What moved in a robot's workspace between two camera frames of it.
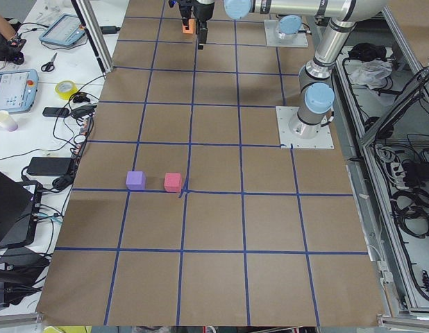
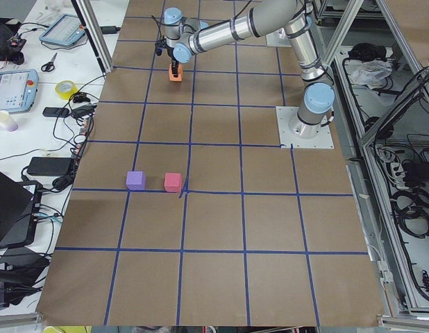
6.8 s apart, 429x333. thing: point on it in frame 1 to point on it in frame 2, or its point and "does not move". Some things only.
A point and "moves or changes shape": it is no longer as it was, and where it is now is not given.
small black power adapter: [107, 30] does not move
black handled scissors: [49, 66] does not move
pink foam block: [173, 182] does not move
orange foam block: [192, 26] moves or changes shape
